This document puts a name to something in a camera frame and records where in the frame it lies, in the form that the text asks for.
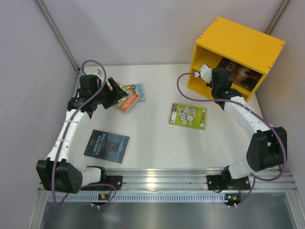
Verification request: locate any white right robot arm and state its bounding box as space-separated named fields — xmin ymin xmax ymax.
xmin=200 ymin=64 xmax=287 ymax=186

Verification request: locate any light blue treehouse book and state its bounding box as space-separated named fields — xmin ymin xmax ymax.
xmin=126 ymin=83 xmax=146 ymax=102

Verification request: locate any aluminium mounting rail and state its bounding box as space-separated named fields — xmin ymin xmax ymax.
xmin=39 ymin=169 xmax=300 ymax=205

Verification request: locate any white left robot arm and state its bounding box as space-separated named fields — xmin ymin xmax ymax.
xmin=36 ymin=74 xmax=128 ymax=194

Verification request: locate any yellow wooden shelf box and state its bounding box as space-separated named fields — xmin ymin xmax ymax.
xmin=190 ymin=17 xmax=285 ymax=101

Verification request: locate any green comic book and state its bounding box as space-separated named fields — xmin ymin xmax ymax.
xmin=169 ymin=103 xmax=207 ymax=130

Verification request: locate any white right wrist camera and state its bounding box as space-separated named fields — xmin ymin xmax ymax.
xmin=194 ymin=64 xmax=212 ymax=83

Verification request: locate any Three Days To See book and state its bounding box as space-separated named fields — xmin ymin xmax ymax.
xmin=217 ymin=58 xmax=263 ymax=91

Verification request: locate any orange treehouse book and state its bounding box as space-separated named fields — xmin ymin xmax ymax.
xmin=114 ymin=82 xmax=140 ymax=113

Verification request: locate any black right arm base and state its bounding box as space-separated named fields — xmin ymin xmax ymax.
xmin=206 ymin=167 xmax=251 ymax=193

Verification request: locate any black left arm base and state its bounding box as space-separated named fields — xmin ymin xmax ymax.
xmin=80 ymin=166 xmax=123 ymax=191

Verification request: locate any Nineteen Eighty-Four blue book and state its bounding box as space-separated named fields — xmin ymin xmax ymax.
xmin=84 ymin=130 xmax=130 ymax=164

